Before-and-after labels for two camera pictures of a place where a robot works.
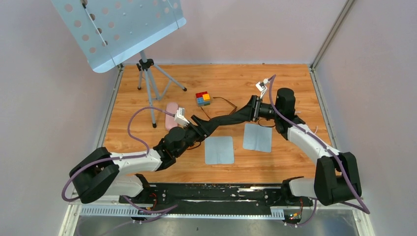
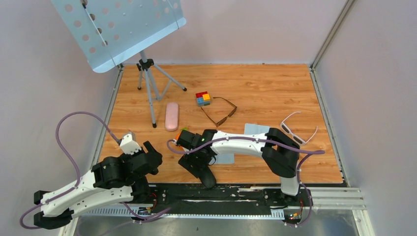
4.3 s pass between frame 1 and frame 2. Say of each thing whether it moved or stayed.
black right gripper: moved
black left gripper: moved
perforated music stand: stayed
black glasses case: moved
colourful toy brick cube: stayed
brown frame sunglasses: stayed
